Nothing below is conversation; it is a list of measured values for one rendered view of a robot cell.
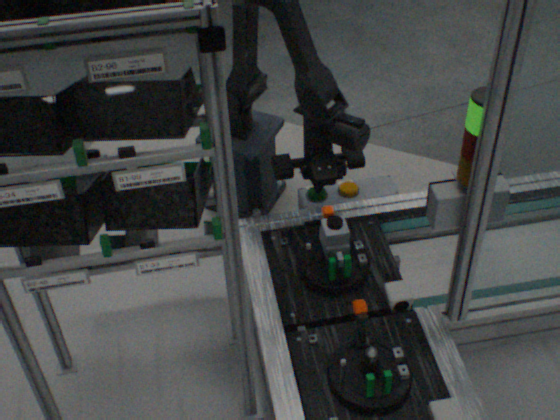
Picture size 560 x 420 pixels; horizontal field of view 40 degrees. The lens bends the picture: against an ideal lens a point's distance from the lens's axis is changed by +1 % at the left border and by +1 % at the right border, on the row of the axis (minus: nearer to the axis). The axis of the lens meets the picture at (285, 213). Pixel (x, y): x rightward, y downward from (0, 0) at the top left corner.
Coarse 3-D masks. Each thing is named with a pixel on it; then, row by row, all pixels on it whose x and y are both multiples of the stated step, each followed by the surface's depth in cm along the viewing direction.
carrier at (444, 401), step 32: (384, 320) 136; (416, 320) 136; (320, 352) 132; (352, 352) 129; (384, 352) 129; (416, 352) 131; (320, 384) 127; (352, 384) 125; (384, 384) 121; (416, 384) 127; (320, 416) 123; (352, 416) 123; (384, 416) 123; (416, 416) 122; (448, 416) 120
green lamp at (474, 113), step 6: (468, 108) 111; (474, 108) 109; (480, 108) 108; (468, 114) 111; (474, 114) 109; (480, 114) 109; (468, 120) 111; (474, 120) 110; (468, 126) 112; (474, 126) 111; (474, 132) 111
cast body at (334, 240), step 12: (336, 216) 138; (324, 228) 138; (336, 228) 137; (348, 228) 138; (324, 240) 139; (336, 240) 137; (348, 240) 138; (324, 252) 140; (336, 252) 139; (348, 252) 139
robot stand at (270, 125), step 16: (256, 112) 168; (272, 128) 163; (240, 144) 160; (256, 144) 159; (272, 144) 166; (240, 160) 160; (256, 160) 158; (240, 176) 164; (256, 176) 164; (272, 176) 171; (240, 192) 167; (256, 192) 167; (272, 192) 174; (208, 208) 174; (240, 208) 171; (256, 208) 170
